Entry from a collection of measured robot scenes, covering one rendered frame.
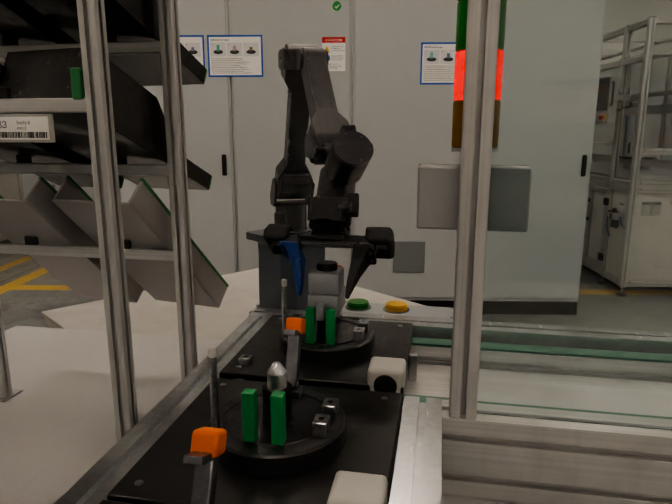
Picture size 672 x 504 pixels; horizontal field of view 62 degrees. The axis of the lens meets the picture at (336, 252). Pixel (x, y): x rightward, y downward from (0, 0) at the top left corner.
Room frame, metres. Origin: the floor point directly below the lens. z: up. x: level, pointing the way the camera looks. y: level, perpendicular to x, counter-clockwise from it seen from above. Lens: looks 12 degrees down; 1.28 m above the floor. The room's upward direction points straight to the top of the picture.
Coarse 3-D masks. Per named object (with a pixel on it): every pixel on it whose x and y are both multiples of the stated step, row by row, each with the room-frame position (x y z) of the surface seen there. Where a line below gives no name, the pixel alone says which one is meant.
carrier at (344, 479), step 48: (240, 384) 0.64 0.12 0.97; (288, 384) 0.53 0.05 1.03; (192, 432) 0.53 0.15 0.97; (240, 432) 0.50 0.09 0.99; (288, 432) 0.50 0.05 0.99; (336, 432) 0.50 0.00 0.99; (384, 432) 0.53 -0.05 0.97; (144, 480) 0.45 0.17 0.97; (192, 480) 0.45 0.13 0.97; (240, 480) 0.45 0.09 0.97; (288, 480) 0.45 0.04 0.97; (336, 480) 0.42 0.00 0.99; (384, 480) 0.42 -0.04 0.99
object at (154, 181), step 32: (32, 64) 0.69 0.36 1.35; (64, 64) 0.67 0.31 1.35; (32, 96) 0.67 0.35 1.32; (64, 96) 0.65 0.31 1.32; (128, 96) 0.72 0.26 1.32; (64, 128) 0.72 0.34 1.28; (128, 128) 0.72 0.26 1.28; (160, 128) 0.78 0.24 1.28; (128, 160) 0.80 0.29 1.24; (160, 160) 0.78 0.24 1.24
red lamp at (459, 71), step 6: (456, 54) 0.62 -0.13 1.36; (462, 54) 0.61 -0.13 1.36; (456, 60) 0.62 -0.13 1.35; (462, 60) 0.61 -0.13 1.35; (456, 66) 0.62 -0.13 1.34; (462, 66) 0.61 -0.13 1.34; (456, 72) 0.62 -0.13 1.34; (462, 72) 0.61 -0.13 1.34; (456, 78) 0.62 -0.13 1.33; (462, 78) 0.61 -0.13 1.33; (456, 84) 0.62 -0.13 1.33; (462, 84) 0.61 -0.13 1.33; (456, 90) 0.62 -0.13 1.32; (462, 90) 0.61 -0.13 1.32; (456, 96) 0.62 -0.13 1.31; (462, 96) 0.61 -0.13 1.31
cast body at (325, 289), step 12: (324, 264) 0.76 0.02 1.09; (336, 264) 0.77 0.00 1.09; (312, 276) 0.75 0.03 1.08; (324, 276) 0.75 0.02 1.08; (336, 276) 0.75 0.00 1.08; (312, 288) 0.75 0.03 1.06; (324, 288) 0.75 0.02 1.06; (336, 288) 0.75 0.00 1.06; (312, 300) 0.75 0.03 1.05; (324, 300) 0.74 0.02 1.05; (336, 300) 0.74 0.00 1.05; (324, 312) 0.73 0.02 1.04; (336, 312) 0.74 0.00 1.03
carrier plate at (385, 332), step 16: (272, 320) 0.88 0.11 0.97; (256, 336) 0.81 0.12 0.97; (272, 336) 0.81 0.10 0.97; (384, 336) 0.81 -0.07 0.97; (400, 336) 0.81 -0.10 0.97; (240, 352) 0.75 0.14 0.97; (256, 352) 0.75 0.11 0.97; (272, 352) 0.75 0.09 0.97; (384, 352) 0.75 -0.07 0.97; (400, 352) 0.75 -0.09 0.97; (224, 368) 0.69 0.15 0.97; (240, 368) 0.69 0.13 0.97; (256, 368) 0.69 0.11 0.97; (304, 368) 0.69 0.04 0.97; (320, 368) 0.69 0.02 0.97; (336, 368) 0.69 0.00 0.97; (352, 368) 0.69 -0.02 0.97; (304, 384) 0.66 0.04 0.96; (320, 384) 0.66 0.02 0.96; (336, 384) 0.65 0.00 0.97; (352, 384) 0.65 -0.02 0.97
